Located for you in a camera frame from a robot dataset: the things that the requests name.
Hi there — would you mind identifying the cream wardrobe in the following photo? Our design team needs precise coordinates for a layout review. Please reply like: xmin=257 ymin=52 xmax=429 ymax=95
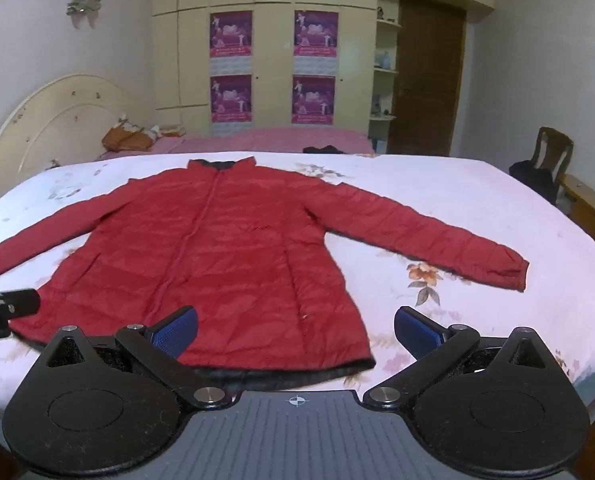
xmin=148 ymin=0 xmax=496 ymax=139

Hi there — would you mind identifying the glass wall lamp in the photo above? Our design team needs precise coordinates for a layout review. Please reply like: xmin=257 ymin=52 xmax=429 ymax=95
xmin=66 ymin=0 xmax=108 ymax=29

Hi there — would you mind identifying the wooden chair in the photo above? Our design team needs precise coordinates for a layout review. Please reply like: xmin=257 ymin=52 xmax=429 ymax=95
xmin=530 ymin=126 xmax=575 ymax=197

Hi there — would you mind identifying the red puffer jacket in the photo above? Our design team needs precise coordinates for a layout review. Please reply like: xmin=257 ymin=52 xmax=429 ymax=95
xmin=0 ymin=156 xmax=529 ymax=379

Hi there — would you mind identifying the low wooden cabinet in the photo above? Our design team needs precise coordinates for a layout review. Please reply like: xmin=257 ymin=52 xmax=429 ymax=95
xmin=559 ymin=173 xmax=595 ymax=263

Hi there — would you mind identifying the brown wooden door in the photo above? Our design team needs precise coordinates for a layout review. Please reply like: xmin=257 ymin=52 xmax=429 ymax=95
xmin=386 ymin=0 xmax=467 ymax=157

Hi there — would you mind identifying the cream wooden headboard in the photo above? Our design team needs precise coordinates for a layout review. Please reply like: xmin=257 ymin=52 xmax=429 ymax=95
xmin=0 ymin=73 xmax=150 ymax=209

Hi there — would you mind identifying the purple wall poster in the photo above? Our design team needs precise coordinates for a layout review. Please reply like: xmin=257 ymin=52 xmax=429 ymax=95
xmin=210 ymin=75 xmax=253 ymax=137
xmin=209 ymin=10 xmax=254 ymax=77
xmin=292 ymin=9 xmax=339 ymax=77
xmin=291 ymin=75 xmax=337 ymax=127

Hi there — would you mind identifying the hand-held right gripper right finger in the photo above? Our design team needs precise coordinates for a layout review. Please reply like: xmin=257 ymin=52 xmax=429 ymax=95
xmin=363 ymin=305 xmax=553 ymax=409

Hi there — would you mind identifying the cream open shelf unit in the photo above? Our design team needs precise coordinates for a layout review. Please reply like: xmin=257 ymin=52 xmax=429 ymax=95
xmin=369 ymin=5 xmax=403 ymax=154

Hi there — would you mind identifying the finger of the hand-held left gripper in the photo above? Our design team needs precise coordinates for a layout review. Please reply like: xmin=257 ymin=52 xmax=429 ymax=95
xmin=4 ymin=288 xmax=40 ymax=318

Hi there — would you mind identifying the floral bed sheet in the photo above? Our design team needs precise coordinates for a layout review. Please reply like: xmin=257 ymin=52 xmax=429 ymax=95
xmin=0 ymin=151 xmax=595 ymax=443

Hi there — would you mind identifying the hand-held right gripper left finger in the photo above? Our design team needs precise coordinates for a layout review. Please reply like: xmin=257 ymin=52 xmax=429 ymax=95
xmin=44 ymin=305 xmax=233 ymax=409

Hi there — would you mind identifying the black bag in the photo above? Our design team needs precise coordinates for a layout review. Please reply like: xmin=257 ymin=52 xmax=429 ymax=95
xmin=508 ymin=159 xmax=559 ymax=206

